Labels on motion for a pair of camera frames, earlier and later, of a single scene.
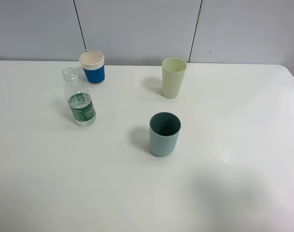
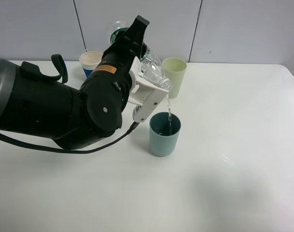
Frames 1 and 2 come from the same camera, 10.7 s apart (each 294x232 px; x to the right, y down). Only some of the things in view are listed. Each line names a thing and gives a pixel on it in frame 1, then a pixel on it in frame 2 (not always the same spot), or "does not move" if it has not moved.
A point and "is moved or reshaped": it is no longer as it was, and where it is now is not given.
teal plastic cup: x=164 y=129 does not move
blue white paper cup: x=93 y=64 does not move
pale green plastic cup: x=173 y=70 does not move
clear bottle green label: x=80 y=98 is moved or reshaped
